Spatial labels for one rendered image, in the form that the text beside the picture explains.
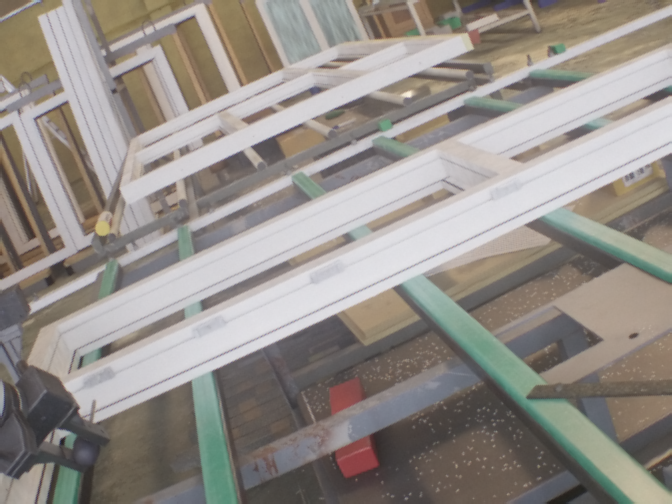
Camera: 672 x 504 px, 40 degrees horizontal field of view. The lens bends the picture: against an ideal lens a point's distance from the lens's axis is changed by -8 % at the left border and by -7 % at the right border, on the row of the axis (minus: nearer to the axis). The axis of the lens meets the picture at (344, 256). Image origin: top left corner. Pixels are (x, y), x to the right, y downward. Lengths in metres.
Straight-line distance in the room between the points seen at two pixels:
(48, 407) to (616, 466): 0.62
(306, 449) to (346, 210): 0.75
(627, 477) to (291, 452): 0.53
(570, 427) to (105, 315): 1.16
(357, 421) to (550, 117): 0.94
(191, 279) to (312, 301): 0.45
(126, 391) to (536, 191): 0.69
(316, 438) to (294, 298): 0.31
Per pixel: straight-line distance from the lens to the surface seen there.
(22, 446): 1.03
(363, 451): 1.55
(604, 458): 0.83
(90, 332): 1.88
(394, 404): 1.19
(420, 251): 1.46
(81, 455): 1.18
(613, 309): 1.12
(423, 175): 1.87
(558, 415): 0.92
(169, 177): 3.63
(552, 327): 1.23
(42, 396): 1.08
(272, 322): 1.44
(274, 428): 2.56
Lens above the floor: 1.30
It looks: 15 degrees down
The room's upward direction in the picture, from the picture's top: 24 degrees counter-clockwise
